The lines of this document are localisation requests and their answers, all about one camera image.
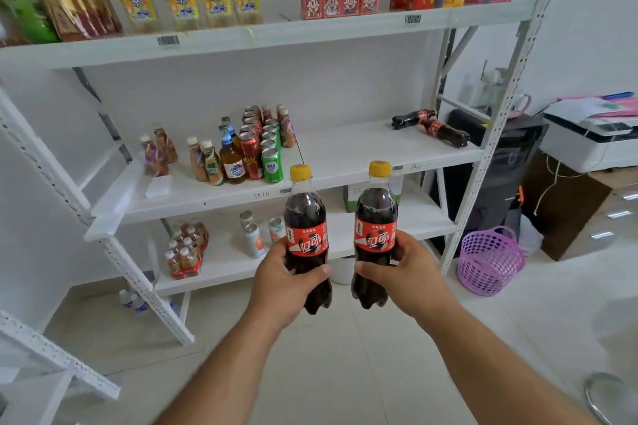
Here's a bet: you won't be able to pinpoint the brown wooden cabinet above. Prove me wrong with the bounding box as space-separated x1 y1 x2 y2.
520 150 638 262

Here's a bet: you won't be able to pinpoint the group of metal lids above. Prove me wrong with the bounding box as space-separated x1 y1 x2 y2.
584 372 637 425

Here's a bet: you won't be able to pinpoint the white bottle silver cap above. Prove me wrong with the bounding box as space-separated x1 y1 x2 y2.
239 210 266 260

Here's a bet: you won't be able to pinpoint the pink papers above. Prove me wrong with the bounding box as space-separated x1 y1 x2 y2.
550 90 638 121

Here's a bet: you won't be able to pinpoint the small white box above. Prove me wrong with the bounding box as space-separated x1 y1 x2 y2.
145 174 173 199

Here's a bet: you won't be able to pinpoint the cola bottle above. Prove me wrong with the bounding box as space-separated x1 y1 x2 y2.
282 164 334 316
350 160 399 311
391 109 439 131
421 118 471 149

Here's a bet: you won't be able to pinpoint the small white cap bottle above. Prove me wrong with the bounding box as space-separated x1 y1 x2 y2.
201 140 225 187
187 136 209 183

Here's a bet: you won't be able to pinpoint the white plastic bag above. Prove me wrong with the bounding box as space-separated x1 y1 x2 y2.
518 214 544 257

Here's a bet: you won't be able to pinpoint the person's right hand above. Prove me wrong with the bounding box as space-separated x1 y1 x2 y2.
354 230 459 326

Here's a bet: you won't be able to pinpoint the person's right forearm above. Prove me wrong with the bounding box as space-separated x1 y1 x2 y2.
418 302 604 425

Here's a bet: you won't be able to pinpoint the green white carton box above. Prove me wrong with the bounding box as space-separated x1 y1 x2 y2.
342 175 405 214

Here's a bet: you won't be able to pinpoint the brown coffee bottle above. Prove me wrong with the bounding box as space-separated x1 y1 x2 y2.
140 134 169 177
153 126 179 165

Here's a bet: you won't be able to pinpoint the black cabinet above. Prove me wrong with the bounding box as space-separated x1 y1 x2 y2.
437 109 549 244

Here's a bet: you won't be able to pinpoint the wrapped pack of tea bottles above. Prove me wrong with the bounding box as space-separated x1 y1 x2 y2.
32 0 124 43

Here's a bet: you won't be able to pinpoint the wrapped pack of small bottles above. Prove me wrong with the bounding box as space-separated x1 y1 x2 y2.
165 220 210 281

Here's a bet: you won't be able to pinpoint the white metal storage rack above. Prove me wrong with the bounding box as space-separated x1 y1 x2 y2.
0 309 122 425

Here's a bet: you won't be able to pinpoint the person's left hand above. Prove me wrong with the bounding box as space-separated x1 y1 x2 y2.
247 236 332 336

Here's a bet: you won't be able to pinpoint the person's left forearm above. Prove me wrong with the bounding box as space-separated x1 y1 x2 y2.
154 309 285 425

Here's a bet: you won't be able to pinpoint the white metal shelf rack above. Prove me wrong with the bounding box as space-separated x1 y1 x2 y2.
0 0 572 347

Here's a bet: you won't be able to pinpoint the light green label tea bottle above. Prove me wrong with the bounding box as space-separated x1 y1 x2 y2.
0 0 31 48

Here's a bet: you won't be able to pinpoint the white printer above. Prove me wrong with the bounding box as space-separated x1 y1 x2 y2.
540 100 638 175

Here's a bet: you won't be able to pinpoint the purple plastic basket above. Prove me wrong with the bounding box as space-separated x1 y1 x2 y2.
456 226 526 297

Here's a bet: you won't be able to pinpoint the cola bottle front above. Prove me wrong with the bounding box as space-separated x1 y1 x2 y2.
421 118 471 149

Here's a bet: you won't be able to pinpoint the pink handled mug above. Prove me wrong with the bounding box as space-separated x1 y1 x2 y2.
503 92 533 120

